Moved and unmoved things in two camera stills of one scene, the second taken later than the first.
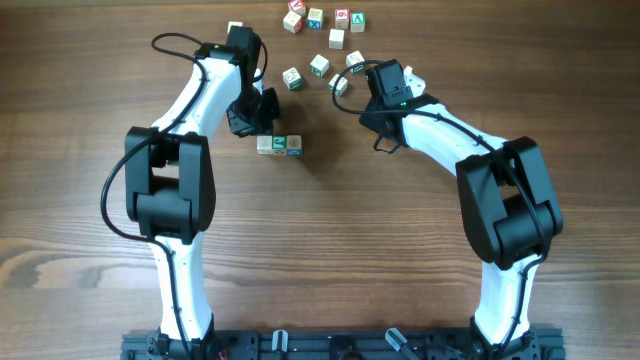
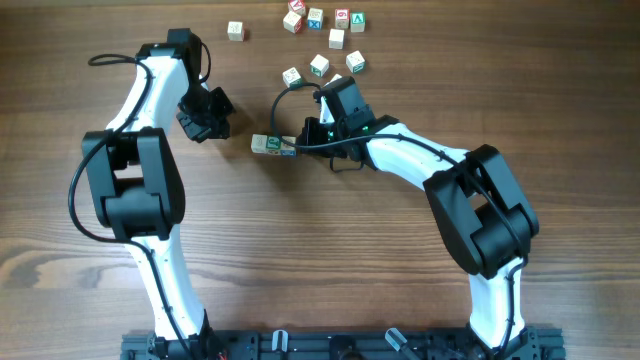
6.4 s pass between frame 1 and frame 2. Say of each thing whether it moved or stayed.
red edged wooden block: stayed
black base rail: stayed
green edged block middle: stayed
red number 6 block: stayed
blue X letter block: stayed
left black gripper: moved
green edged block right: stayed
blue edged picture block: moved
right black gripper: moved
